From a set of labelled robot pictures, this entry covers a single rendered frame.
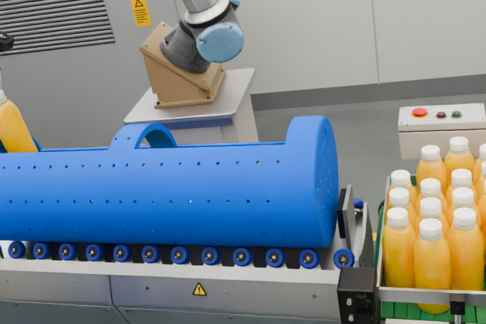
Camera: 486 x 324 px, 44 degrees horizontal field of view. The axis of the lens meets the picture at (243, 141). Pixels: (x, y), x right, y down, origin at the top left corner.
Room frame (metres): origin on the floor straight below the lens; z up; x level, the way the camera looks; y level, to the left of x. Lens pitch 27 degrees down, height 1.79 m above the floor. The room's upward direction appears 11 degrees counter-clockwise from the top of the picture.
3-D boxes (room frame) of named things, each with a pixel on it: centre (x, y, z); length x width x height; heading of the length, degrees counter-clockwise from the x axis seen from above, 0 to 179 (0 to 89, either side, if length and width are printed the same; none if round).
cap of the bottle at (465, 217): (0.92, -0.38, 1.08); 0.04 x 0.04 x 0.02
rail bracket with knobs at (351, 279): (0.91, -0.16, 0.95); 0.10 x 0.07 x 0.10; 160
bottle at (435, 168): (1.17, -0.41, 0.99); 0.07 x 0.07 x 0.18
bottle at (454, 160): (1.18, -0.48, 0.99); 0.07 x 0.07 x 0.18
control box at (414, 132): (1.31, -0.49, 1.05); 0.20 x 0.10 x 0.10; 70
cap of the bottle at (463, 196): (0.98, -0.40, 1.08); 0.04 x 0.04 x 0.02
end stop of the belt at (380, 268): (1.08, -0.27, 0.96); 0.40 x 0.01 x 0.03; 160
